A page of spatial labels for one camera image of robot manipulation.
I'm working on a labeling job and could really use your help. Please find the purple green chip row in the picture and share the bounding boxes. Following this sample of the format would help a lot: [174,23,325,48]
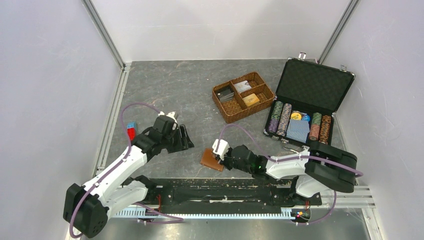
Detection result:
[267,101,284,134]

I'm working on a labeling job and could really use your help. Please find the blue round dealer chip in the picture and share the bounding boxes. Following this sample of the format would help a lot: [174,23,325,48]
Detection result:
[301,114,311,122]

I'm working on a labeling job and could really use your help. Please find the yellow dealer button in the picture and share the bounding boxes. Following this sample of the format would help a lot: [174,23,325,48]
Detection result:
[290,112,303,120]

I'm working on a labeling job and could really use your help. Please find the brown poker chip row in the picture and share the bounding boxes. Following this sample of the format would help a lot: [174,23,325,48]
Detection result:
[318,115,332,144]

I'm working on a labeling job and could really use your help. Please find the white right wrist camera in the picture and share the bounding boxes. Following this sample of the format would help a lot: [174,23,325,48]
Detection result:
[212,139,230,158]

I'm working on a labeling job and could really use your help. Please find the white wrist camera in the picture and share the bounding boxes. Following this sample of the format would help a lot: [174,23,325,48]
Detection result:
[158,111,179,123]
[212,139,230,158]

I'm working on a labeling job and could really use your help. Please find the green pink chip row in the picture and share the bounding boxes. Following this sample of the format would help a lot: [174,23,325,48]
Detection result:
[309,112,322,141]

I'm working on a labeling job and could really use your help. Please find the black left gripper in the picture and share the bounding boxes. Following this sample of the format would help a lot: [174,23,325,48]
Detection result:
[161,124,195,154]

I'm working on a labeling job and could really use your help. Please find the tan card box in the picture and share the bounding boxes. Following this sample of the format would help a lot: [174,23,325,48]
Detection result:
[242,93,261,107]

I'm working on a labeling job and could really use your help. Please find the black card stack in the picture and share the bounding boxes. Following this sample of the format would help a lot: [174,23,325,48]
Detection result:
[215,85,234,103]

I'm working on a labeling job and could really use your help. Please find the white card stack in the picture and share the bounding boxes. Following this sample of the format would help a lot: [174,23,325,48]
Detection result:
[233,80,252,93]

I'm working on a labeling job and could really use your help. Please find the blue playing card deck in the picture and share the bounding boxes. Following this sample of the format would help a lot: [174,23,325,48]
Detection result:
[286,119,310,143]

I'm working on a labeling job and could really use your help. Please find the black poker chip case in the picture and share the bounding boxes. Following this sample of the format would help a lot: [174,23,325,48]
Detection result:
[263,57,355,147]

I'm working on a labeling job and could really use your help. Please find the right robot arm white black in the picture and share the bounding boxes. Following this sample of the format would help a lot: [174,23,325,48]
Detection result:
[212,139,363,204]

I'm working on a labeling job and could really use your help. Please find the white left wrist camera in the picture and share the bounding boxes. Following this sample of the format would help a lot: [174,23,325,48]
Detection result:
[158,111,179,123]

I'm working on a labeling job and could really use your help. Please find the grey striped chip row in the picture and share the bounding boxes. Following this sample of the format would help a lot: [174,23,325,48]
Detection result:
[276,103,292,136]

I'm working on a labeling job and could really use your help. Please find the red blue toy block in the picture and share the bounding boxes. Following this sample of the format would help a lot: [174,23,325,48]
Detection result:
[126,121,138,141]

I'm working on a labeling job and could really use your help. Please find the woven wicker divided basket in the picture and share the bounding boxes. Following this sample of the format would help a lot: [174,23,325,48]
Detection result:
[212,71,276,124]

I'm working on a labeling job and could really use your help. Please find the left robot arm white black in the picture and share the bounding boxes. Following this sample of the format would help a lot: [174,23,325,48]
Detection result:
[63,111,194,238]

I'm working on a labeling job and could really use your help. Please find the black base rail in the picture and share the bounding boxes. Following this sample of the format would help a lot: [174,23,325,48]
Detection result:
[141,178,322,215]

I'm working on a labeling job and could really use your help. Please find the brown leather card holder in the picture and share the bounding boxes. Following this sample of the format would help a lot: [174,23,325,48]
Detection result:
[200,148,224,172]

